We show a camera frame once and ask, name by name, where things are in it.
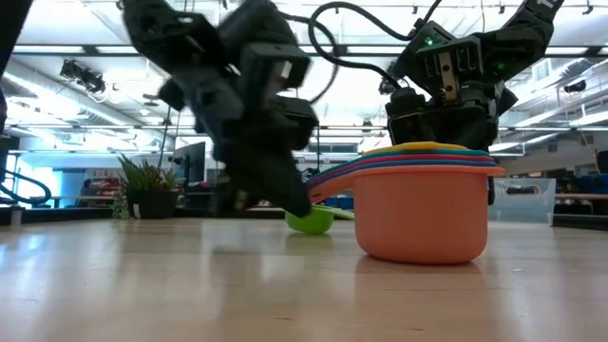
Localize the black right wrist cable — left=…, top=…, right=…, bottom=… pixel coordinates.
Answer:
left=307, top=0, right=431, bottom=108

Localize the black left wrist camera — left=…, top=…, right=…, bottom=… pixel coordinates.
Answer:
left=238, top=41, right=313, bottom=92

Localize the blue storage bin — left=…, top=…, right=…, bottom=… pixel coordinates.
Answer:
left=572, top=173, right=608, bottom=195

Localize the green measuring cup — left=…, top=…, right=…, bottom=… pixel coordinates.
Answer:
left=284, top=203, right=355, bottom=236

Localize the black looped cable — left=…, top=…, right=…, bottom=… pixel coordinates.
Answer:
left=0, top=168, right=52, bottom=206

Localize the black ceiling fixture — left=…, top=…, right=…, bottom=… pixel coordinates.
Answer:
left=59, top=59, right=108, bottom=95

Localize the large blue measuring cup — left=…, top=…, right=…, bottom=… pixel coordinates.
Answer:
left=311, top=158, right=499, bottom=189

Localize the black background monitor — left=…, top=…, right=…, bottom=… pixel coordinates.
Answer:
left=173, top=141, right=207, bottom=186

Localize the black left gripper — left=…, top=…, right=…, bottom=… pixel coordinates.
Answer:
left=159, top=61, right=320, bottom=219

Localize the clear plastic basket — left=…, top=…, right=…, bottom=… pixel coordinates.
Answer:
left=488, top=178, right=557, bottom=224

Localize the orange measuring cup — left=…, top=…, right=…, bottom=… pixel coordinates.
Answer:
left=307, top=164, right=506, bottom=265

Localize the small potted green plant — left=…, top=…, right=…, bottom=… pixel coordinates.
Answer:
left=111, top=152, right=181, bottom=220

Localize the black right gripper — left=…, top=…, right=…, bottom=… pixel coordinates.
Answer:
left=384, top=20, right=520, bottom=206

